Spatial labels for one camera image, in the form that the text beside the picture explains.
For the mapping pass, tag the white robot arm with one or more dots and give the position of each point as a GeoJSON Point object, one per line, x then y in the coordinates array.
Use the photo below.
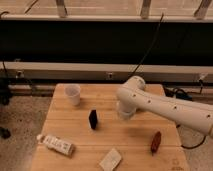
{"type": "Point", "coordinates": [132, 96]}

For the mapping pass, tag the black eraser block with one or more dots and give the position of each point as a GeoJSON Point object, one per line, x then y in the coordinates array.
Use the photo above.
{"type": "Point", "coordinates": [93, 119]}

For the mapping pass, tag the translucent plastic cup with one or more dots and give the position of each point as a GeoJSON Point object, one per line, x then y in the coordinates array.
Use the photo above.
{"type": "Point", "coordinates": [72, 91]}

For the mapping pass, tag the red-brown pepper toy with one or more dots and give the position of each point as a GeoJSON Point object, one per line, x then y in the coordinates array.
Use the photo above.
{"type": "Point", "coordinates": [155, 142]}

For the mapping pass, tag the beige sponge pad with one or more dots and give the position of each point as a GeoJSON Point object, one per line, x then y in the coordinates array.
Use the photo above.
{"type": "Point", "coordinates": [111, 160]}

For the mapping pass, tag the white tube with label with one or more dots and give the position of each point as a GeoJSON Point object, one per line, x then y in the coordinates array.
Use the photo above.
{"type": "Point", "coordinates": [56, 144]}

